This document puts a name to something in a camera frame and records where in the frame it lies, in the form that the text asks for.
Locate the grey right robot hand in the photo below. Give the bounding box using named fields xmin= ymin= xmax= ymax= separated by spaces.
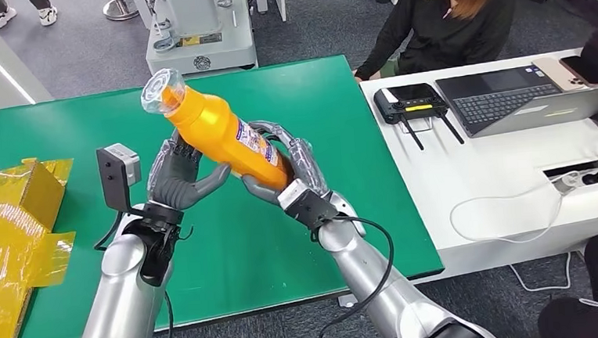
xmin=237 ymin=117 xmax=332 ymax=209

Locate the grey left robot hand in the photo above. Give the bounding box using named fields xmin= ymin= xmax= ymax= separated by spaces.
xmin=143 ymin=124 xmax=235 ymax=214

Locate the orange plastic bottle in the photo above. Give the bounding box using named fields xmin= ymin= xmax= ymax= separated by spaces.
xmin=139 ymin=61 xmax=295 ymax=199

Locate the black remote controller with antennas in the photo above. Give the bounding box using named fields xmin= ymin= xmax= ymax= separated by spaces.
xmin=373 ymin=81 xmax=467 ymax=155

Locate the white furniture panel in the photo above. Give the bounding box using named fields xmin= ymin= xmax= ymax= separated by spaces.
xmin=254 ymin=0 xmax=289 ymax=25

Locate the metal stanchion base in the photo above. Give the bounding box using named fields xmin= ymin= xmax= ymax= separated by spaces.
xmin=101 ymin=0 xmax=140 ymax=23

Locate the seated person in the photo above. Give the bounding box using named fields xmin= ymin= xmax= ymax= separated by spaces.
xmin=348 ymin=0 xmax=523 ymax=84

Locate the grey open laptop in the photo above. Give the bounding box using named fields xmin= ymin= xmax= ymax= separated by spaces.
xmin=434 ymin=59 xmax=598 ymax=141

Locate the walking person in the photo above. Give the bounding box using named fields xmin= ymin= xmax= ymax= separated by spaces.
xmin=0 ymin=0 xmax=59 ymax=30

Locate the beige smartphone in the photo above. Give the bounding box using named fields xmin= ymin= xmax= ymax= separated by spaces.
xmin=531 ymin=56 xmax=586 ymax=95

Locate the dark screen smartphone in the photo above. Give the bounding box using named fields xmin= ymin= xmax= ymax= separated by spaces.
xmin=558 ymin=54 xmax=593 ymax=88

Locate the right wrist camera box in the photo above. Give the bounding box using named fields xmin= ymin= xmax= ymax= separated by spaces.
xmin=277 ymin=175 xmax=341 ymax=234

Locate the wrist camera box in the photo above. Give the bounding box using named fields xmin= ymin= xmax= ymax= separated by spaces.
xmin=95 ymin=142 xmax=145 ymax=215
xmin=277 ymin=175 xmax=341 ymax=234

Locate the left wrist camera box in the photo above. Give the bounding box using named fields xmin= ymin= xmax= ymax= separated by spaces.
xmin=95 ymin=142 xmax=145 ymax=215

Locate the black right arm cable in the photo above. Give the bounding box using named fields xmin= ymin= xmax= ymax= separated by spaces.
xmin=309 ymin=213 xmax=401 ymax=338

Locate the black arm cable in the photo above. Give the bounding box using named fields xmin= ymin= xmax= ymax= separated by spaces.
xmin=91 ymin=207 xmax=176 ymax=338
xmin=309 ymin=213 xmax=401 ymax=338

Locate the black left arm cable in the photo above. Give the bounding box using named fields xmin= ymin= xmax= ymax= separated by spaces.
xmin=91 ymin=207 xmax=176 ymax=338

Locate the white charger cable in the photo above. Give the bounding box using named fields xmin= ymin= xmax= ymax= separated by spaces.
xmin=445 ymin=170 xmax=588 ymax=298

